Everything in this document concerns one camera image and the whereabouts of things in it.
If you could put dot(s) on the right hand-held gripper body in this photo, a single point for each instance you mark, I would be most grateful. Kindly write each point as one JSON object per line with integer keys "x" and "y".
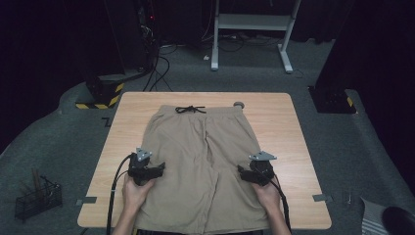
{"x": 263, "y": 169}

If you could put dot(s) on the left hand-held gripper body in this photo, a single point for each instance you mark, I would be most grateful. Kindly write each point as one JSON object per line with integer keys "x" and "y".
{"x": 138, "y": 169}

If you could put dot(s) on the beige shorts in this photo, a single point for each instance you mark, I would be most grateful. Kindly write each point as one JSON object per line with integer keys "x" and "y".
{"x": 195, "y": 156}

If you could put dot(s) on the person's right hand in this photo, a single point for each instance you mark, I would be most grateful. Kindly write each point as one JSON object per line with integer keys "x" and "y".
{"x": 269, "y": 196}

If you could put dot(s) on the person's left hand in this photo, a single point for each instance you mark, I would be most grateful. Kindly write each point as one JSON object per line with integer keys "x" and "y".
{"x": 135, "y": 196}

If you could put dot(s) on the grey tape strip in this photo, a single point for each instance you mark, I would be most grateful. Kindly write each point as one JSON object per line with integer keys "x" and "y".
{"x": 321, "y": 197}
{"x": 86, "y": 200}

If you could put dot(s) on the grey round table grommet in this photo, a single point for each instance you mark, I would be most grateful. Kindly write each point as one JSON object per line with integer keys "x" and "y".
{"x": 239, "y": 104}

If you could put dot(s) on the black yellow striped stand base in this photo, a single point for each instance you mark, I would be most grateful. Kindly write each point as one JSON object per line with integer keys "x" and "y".
{"x": 104, "y": 91}

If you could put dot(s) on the black equipment rack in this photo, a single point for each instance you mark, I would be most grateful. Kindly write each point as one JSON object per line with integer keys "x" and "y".
{"x": 147, "y": 32}

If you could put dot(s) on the dark round object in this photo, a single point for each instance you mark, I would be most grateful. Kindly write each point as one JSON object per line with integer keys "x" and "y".
{"x": 399, "y": 222}

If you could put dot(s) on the white metal stand frame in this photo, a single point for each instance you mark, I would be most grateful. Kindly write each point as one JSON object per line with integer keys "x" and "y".
{"x": 251, "y": 22}

